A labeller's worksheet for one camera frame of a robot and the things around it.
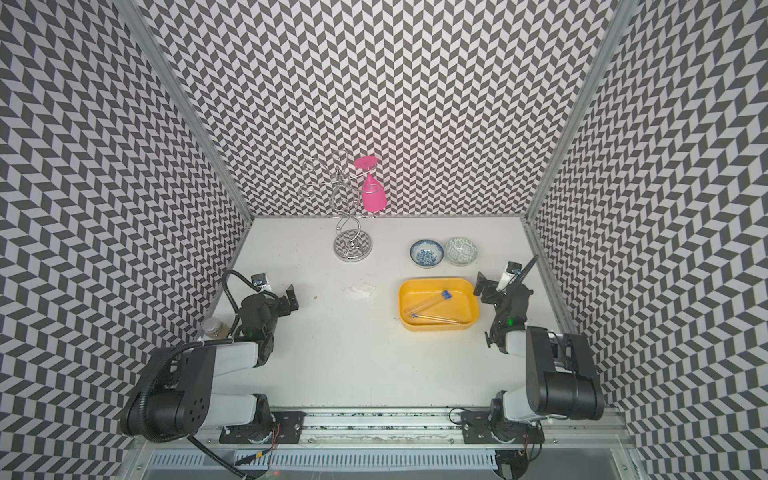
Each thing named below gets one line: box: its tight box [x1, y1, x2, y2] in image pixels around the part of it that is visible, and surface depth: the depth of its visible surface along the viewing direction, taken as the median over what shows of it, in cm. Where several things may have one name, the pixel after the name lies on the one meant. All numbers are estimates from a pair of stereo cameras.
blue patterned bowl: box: [410, 239, 445, 269], surface depth 107 cm
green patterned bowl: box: [446, 237, 478, 267], surface depth 107 cm
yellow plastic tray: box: [398, 277, 480, 332], surface depth 95 cm
